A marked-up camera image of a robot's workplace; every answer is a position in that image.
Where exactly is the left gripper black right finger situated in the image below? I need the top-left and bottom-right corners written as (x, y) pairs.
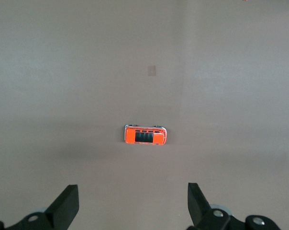
top-left (186, 182), bottom-right (283, 230)

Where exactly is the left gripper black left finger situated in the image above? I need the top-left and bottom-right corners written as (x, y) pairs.
top-left (0, 184), bottom-right (79, 230)

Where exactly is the orange toy bus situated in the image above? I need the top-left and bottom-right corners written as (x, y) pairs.
top-left (123, 124), bottom-right (168, 146)

